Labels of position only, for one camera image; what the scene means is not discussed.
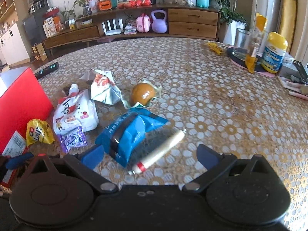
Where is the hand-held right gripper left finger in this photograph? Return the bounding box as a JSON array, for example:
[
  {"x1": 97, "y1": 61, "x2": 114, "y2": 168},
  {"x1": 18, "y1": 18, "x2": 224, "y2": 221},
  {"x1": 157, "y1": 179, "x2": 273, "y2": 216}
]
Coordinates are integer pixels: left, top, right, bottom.
[{"x1": 23, "y1": 144, "x2": 119, "y2": 194}]

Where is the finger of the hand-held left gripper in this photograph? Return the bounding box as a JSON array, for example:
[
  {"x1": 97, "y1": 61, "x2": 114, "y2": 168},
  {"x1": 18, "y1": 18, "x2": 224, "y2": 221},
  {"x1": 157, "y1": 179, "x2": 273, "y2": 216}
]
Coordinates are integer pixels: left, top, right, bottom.
[{"x1": 5, "y1": 152, "x2": 34, "y2": 170}]

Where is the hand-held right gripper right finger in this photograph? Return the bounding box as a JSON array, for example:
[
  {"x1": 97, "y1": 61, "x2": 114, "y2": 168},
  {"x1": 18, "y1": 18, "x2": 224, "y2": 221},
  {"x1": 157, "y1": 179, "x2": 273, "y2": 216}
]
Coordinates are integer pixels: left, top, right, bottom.
[{"x1": 182, "y1": 144, "x2": 277, "y2": 194}]

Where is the yellow snack packet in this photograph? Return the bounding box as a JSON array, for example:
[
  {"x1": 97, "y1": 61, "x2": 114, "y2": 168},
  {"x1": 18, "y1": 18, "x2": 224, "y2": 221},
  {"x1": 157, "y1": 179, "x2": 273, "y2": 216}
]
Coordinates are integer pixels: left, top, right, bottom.
[{"x1": 26, "y1": 119, "x2": 55, "y2": 146}]

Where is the blue snack packet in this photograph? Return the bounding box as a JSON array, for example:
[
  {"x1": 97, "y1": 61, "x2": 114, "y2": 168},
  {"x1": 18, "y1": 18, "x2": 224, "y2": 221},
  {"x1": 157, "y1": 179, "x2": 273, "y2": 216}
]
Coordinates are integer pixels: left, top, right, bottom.
[{"x1": 95, "y1": 108, "x2": 169, "y2": 168}]

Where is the sausage stick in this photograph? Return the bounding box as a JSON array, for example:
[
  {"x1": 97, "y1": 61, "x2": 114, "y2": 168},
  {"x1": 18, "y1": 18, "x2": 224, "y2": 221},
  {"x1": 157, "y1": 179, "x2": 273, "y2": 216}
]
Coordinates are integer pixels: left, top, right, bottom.
[{"x1": 128, "y1": 129, "x2": 187, "y2": 176}]

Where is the white spouted drink pouch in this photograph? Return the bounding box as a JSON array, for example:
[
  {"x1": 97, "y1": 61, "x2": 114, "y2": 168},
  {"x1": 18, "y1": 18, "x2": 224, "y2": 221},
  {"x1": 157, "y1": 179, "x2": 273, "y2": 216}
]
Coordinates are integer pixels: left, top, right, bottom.
[{"x1": 53, "y1": 84, "x2": 99, "y2": 136}]

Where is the red cardboard box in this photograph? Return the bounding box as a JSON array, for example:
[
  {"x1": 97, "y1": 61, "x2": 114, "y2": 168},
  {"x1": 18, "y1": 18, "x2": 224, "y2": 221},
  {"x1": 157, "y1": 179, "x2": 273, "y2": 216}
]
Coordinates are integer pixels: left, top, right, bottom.
[{"x1": 0, "y1": 67, "x2": 54, "y2": 153}]

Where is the brown bun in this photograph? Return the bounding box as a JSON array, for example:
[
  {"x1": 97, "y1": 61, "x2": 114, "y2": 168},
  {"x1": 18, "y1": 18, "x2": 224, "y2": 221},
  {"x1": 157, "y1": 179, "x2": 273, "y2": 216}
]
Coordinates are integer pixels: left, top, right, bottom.
[{"x1": 122, "y1": 78, "x2": 162, "y2": 109}]

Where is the purple candy packet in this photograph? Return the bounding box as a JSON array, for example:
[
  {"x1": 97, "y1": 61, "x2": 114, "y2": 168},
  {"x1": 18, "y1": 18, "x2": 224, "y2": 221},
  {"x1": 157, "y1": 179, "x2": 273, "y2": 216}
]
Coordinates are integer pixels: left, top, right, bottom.
[{"x1": 58, "y1": 126, "x2": 88, "y2": 153}]

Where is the white and orange snack bag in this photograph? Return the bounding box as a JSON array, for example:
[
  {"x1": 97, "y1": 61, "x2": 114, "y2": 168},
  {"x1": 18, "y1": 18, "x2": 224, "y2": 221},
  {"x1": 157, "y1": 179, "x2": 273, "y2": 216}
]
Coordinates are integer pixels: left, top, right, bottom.
[{"x1": 91, "y1": 69, "x2": 122, "y2": 105}]

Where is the black remote control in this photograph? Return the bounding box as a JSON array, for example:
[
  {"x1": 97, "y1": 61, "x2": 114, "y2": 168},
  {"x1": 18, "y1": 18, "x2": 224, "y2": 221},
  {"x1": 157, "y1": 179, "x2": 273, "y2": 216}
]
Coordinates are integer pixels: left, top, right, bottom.
[{"x1": 35, "y1": 62, "x2": 59, "y2": 80}]

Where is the dark round coaster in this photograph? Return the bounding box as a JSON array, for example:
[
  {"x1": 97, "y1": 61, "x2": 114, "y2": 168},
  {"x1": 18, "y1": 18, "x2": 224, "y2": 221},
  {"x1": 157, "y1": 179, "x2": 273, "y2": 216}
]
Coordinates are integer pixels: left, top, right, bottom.
[{"x1": 227, "y1": 47, "x2": 265, "y2": 73}]

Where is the crumpled yellow wrapper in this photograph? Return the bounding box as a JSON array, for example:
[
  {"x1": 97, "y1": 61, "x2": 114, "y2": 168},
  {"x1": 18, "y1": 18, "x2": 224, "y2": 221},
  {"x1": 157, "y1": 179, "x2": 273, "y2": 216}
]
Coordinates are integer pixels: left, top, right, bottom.
[{"x1": 207, "y1": 42, "x2": 223, "y2": 55}]

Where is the stack of pink books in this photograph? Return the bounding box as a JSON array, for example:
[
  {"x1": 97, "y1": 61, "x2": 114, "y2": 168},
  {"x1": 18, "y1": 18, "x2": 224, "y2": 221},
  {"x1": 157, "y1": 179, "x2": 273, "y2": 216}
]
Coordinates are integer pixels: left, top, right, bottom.
[{"x1": 278, "y1": 76, "x2": 308, "y2": 100}]

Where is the grey tissue box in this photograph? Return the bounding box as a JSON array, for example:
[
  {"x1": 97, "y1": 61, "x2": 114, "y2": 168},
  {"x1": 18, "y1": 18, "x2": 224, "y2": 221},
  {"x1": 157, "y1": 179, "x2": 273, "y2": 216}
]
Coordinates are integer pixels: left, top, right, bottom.
[{"x1": 278, "y1": 63, "x2": 302, "y2": 78}]

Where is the clear drinking glass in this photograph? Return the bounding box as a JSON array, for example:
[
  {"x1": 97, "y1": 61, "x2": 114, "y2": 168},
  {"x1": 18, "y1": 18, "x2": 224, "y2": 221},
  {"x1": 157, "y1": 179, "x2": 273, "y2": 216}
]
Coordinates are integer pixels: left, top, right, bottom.
[{"x1": 234, "y1": 28, "x2": 263, "y2": 64}]

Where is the white bottle with yellow lid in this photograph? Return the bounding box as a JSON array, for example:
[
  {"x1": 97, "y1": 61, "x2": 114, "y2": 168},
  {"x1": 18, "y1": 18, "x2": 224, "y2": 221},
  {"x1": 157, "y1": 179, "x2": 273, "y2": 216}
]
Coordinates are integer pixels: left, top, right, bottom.
[{"x1": 261, "y1": 32, "x2": 288, "y2": 74}]

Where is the white planter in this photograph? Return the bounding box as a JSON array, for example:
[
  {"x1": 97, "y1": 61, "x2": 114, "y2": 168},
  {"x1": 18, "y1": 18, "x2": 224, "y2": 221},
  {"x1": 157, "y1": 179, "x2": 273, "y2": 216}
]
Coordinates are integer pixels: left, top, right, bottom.
[{"x1": 223, "y1": 20, "x2": 246, "y2": 45}]

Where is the black flat device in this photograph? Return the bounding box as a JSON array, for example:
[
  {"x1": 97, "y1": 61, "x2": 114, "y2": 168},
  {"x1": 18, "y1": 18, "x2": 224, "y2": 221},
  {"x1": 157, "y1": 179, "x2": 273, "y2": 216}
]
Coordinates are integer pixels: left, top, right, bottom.
[{"x1": 292, "y1": 60, "x2": 308, "y2": 85}]

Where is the white router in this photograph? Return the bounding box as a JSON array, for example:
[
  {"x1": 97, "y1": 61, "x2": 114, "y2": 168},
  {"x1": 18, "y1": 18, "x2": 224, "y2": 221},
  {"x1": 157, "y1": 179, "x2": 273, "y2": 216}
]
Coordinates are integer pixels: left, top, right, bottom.
[{"x1": 102, "y1": 19, "x2": 124, "y2": 36}]

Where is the stack of magazines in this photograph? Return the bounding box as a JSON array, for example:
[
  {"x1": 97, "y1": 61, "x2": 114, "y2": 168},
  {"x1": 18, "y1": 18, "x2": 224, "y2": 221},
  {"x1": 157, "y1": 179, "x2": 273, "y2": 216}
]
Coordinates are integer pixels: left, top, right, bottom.
[{"x1": 123, "y1": 19, "x2": 137, "y2": 35}]

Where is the black cabinet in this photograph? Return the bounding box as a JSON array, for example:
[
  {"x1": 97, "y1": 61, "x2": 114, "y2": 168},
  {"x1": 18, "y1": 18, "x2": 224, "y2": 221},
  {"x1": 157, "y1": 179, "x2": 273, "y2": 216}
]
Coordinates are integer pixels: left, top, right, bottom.
[{"x1": 23, "y1": 9, "x2": 53, "y2": 47}]

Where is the white printed carton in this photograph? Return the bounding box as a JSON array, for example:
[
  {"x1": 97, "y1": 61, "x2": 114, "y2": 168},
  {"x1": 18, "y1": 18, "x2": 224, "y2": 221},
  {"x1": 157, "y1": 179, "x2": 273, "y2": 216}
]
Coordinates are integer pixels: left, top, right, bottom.
[{"x1": 43, "y1": 17, "x2": 57, "y2": 38}]

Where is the wooden TV cabinet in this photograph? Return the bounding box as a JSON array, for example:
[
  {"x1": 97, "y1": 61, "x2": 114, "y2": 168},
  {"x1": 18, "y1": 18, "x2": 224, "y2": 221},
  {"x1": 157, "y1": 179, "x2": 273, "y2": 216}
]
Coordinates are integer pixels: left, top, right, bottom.
[{"x1": 43, "y1": 5, "x2": 221, "y2": 53}]

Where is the orange printed carton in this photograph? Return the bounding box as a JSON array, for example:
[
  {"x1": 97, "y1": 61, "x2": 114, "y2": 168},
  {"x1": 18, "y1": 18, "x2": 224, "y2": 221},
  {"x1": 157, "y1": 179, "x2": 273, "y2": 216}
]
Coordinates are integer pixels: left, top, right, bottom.
[{"x1": 53, "y1": 16, "x2": 64, "y2": 32}]

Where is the pink toy case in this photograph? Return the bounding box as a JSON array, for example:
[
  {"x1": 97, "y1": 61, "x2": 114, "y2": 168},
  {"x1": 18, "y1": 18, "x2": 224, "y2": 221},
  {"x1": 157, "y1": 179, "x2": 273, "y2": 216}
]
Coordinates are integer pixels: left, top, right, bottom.
[{"x1": 136, "y1": 13, "x2": 152, "y2": 33}]

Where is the orange yellow tube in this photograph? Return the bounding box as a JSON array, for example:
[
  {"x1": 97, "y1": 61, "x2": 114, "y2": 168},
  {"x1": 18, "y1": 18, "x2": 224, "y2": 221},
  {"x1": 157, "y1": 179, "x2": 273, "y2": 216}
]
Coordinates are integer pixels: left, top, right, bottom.
[{"x1": 245, "y1": 13, "x2": 268, "y2": 74}]

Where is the purple kettlebell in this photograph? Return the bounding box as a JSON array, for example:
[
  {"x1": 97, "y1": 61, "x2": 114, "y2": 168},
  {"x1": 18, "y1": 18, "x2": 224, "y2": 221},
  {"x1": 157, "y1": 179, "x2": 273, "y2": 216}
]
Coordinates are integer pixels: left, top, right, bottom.
[{"x1": 151, "y1": 10, "x2": 167, "y2": 33}]

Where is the plant in glass vase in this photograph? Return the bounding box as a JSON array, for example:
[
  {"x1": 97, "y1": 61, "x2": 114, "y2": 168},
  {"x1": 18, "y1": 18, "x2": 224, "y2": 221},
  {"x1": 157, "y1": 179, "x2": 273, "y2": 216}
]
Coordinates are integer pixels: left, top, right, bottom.
[{"x1": 73, "y1": 0, "x2": 93, "y2": 17}]

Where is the orange box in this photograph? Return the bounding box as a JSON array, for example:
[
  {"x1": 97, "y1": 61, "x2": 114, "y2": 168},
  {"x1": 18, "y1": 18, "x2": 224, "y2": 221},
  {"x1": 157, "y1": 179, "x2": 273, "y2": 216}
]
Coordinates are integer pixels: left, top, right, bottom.
[{"x1": 98, "y1": 0, "x2": 112, "y2": 11}]

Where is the green potted plant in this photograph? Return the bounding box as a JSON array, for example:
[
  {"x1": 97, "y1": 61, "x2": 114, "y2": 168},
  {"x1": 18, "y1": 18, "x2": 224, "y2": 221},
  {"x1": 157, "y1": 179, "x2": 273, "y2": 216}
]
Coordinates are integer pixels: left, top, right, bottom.
[{"x1": 209, "y1": 0, "x2": 249, "y2": 25}]

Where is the yellow curtain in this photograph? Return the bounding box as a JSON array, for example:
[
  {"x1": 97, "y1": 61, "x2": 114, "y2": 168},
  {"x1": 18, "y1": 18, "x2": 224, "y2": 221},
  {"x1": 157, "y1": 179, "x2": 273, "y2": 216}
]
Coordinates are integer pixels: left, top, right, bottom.
[{"x1": 278, "y1": 0, "x2": 308, "y2": 56}]

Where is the white wall cabinet with shelves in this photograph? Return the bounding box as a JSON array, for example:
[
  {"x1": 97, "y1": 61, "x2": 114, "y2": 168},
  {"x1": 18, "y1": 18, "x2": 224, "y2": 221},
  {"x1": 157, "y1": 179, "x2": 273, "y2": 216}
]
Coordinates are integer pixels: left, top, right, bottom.
[{"x1": 0, "y1": 0, "x2": 31, "y2": 66}]

